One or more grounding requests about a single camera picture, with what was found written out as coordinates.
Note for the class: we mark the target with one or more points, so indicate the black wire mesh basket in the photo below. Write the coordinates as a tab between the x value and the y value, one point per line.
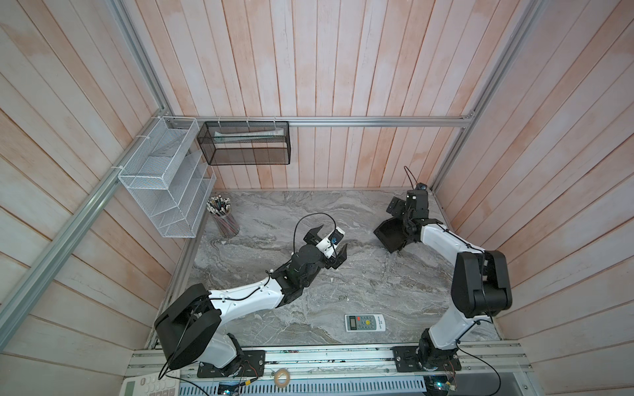
230	143

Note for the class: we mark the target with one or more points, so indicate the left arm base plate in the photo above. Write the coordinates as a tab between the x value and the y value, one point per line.
248	364

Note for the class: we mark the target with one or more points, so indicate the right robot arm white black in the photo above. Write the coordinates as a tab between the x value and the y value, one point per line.
480	282

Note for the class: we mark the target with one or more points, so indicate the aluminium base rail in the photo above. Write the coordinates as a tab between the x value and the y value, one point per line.
378	359

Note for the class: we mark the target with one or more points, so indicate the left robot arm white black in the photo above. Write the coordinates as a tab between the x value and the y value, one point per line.
192	329

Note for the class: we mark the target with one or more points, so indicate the mesh pencil cup with pens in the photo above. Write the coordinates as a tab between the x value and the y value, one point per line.
220	209

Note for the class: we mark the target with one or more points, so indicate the aluminium frame rail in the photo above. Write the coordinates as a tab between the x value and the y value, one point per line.
530	13
24	296

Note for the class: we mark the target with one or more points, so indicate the black plastic bin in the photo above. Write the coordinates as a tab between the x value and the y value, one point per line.
391	234

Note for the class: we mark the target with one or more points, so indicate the white keypad device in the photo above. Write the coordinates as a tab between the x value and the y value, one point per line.
151	385

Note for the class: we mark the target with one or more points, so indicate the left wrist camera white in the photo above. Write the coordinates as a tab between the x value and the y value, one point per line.
329	244

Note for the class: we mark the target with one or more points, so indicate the white wire mesh shelf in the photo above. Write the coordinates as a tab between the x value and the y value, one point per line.
168	178

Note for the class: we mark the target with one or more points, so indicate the aluminium frame rail horizontal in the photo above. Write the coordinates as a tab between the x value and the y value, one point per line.
349	121

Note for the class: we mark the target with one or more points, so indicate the white remote control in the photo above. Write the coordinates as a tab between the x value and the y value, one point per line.
365	323

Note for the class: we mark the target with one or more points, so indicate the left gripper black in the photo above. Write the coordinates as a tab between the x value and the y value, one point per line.
313	238

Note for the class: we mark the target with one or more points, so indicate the aluminium frame rail right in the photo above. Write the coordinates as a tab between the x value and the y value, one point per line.
530	13

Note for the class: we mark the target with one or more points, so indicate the aluminium frame rail left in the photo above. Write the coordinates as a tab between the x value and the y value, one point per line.
24	296

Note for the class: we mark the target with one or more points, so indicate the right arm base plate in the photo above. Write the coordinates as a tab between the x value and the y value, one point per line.
422	358

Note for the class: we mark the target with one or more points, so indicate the roll of tape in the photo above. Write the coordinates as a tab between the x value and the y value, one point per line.
282	378

